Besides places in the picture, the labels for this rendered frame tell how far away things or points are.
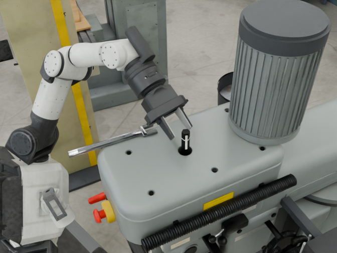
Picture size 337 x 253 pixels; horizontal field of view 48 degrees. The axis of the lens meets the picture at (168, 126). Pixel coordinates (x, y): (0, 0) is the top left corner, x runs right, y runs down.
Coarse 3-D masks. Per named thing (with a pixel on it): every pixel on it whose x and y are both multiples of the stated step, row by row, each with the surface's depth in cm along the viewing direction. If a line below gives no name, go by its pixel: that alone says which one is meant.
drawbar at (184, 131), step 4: (184, 132) 94; (188, 132) 94; (184, 136) 94; (188, 136) 94; (184, 144) 96; (188, 144) 96; (184, 148) 97; (188, 148) 97; (184, 152) 98; (188, 152) 99
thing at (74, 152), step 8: (144, 128) 105; (120, 136) 102; (128, 136) 102; (136, 136) 103; (144, 136) 102; (96, 144) 100; (104, 144) 100; (112, 144) 101; (72, 152) 98; (80, 152) 98
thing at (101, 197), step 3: (102, 192) 112; (96, 195) 111; (99, 195) 111; (102, 195) 111; (90, 198) 110; (93, 198) 110; (96, 198) 110; (99, 198) 111; (102, 198) 111; (105, 198) 111; (90, 201) 110; (93, 201) 110; (96, 201) 111; (99, 201) 111
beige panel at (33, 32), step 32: (0, 0) 219; (32, 0) 227; (64, 0) 235; (32, 32) 239; (64, 32) 248; (32, 64) 253; (32, 96) 268; (64, 128) 299; (96, 128) 314; (64, 160) 320; (96, 160) 337
